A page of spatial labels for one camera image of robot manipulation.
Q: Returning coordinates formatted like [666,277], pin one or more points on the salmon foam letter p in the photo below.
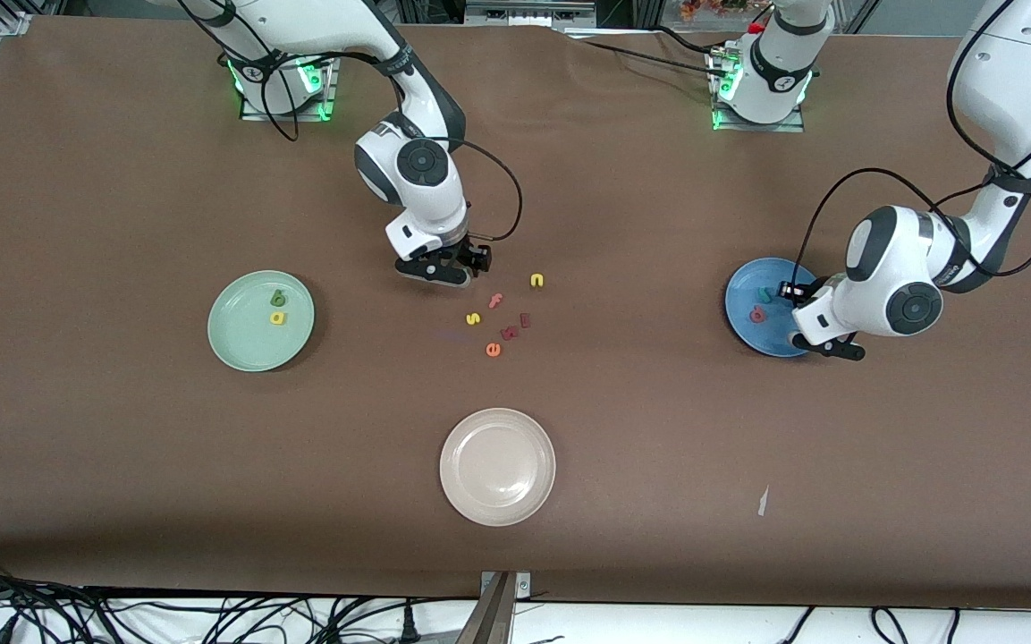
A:
[753,315]

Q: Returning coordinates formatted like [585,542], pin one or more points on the green foam letter q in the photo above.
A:
[279,300]

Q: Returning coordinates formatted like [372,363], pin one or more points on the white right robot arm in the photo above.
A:
[426,179]

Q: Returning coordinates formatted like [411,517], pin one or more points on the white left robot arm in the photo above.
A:
[1016,63]

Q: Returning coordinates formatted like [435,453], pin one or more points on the blue plate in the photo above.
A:
[747,333]

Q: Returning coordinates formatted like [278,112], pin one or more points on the red foam letter k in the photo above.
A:
[509,333]

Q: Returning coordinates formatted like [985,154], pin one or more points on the brown table cover sheet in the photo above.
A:
[515,447]

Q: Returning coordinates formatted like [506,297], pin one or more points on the beige plate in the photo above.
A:
[497,467]

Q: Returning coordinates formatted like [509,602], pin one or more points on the small white tape scrap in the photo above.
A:
[763,503]

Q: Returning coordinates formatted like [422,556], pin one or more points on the green plate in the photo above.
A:
[247,344]

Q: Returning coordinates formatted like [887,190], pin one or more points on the silver electronics box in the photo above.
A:
[528,11]

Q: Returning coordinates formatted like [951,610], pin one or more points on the orange artificial flowers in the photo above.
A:
[712,7]

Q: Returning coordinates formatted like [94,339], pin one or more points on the black power plug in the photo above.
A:
[408,624]

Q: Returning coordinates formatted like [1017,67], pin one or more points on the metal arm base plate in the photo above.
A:
[797,123]
[329,98]

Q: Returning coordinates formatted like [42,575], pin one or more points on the silver metal bracket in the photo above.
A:
[523,586]

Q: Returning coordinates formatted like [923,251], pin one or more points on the aluminium mounting post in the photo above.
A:
[488,622]

